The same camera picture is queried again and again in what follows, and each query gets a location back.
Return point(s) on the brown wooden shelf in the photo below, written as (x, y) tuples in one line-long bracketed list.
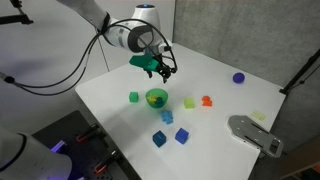
[(300, 163)]

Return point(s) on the grey metal plate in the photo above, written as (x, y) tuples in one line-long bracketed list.
[(243, 128)]

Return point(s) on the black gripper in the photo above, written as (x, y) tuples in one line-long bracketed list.
[(163, 66)]

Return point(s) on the pale yellow flat piece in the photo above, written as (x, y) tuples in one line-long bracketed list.
[(258, 116)]

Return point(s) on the royal blue cube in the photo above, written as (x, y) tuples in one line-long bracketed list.
[(182, 136)]

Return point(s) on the black tripod pole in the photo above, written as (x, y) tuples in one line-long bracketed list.
[(300, 75)]

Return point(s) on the green wrist camera housing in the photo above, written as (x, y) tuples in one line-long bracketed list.
[(141, 61)]

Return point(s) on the light blue cube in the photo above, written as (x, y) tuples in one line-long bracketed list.
[(167, 117)]

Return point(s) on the green translucent bowl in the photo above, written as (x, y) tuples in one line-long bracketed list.
[(163, 93)]

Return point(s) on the orange black clamp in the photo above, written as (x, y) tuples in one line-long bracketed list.
[(85, 135), (103, 164)]

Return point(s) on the lime green cube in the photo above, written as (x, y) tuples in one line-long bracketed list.
[(189, 103)]

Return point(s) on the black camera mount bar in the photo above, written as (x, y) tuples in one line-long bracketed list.
[(13, 19)]

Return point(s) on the orange toy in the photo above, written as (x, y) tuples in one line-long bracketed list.
[(206, 101)]

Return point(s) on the teal toy block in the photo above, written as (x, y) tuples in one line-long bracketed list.
[(160, 101)]

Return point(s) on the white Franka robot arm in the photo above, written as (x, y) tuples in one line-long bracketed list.
[(120, 35)]

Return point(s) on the black perforated base board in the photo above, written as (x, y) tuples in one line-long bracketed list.
[(80, 156)]

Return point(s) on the dark teal blue cube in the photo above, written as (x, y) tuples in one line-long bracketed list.
[(159, 138)]

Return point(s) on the purple ball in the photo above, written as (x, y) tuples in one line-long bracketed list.
[(238, 78)]

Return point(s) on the glowing violet light strip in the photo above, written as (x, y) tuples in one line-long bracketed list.
[(58, 146)]

